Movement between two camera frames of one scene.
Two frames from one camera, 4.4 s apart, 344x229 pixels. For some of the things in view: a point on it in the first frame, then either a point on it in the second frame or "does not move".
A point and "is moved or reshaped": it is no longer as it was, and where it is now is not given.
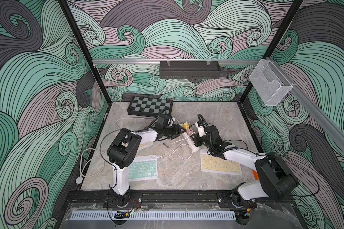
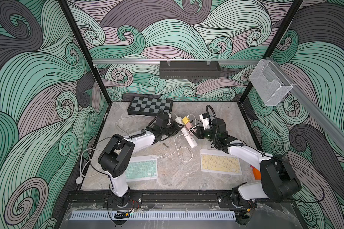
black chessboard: [150, 106] does not move
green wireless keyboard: [143, 167] does not move
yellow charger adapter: [186, 126] to [186, 119]
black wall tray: [189, 69] does not move
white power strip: [190, 140] is moved or reshaped
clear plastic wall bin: [270, 82] does not move
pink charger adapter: [189, 131] to [188, 125]
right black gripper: [198, 140] to [201, 133]
